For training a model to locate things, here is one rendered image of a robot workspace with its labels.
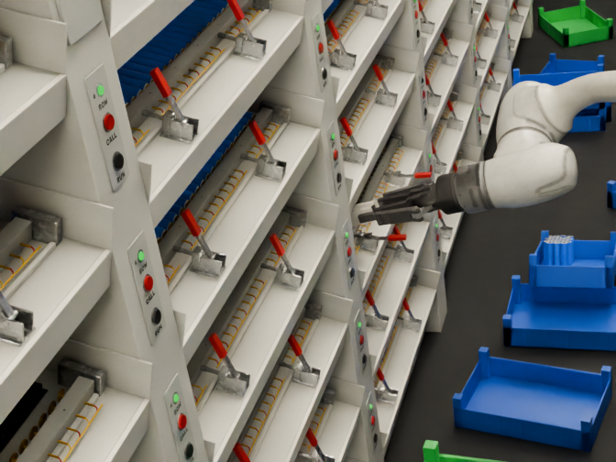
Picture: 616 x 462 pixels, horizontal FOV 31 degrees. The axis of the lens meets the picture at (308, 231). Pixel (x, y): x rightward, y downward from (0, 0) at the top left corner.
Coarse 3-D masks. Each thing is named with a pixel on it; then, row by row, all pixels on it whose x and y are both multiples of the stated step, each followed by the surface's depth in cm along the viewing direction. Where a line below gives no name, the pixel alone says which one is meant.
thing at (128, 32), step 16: (112, 0) 118; (128, 0) 119; (144, 0) 119; (160, 0) 122; (176, 0) 127; (192, 0) 132; (112, 16) 115; (128, 16) 115; (144, 16) 118; (160, 16) 123; (112, 32) 111; (128, 32) 115; (144, 32) 119; (112, 48) 112; (128, 48) 116
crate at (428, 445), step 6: (426, 444) 168; (432, 444) 168; (426, 450) 168; (432, 450) 168; (438, 450) 169; (426, 456) 169; (432, 456) 168; (438, 456) 169; (444, 456) 169; (450, 456) 169; (456, 456) 169; (462, 456) 169
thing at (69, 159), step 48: (0, 0) 100; (48, 0) 99; (96, 48) 108; (48, 144) 107; (96, 144) 108; (96, 192) 108; (144, 192) 118; (96, 336) 118; (144, 336) 119; (192, 432) 131
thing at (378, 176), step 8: (392, 144) 249; (384, 152) 245; (392, 152) 246; (384, 160) 242; (384, 168) 239; (376, 176) 236; (368, 184) 233; (376, 184) 233; (368, 192) 230; (360, 200) 227; (368, 200) 227
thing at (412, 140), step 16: (400, 128) 252; (416, 128) 251; (400, 144) 252; (416, 144) 253; (400, 160) 248; (416, 160) 249; (368, 224) 224; (384, 240) 220; (368, 256) 214; (368, 272) 210
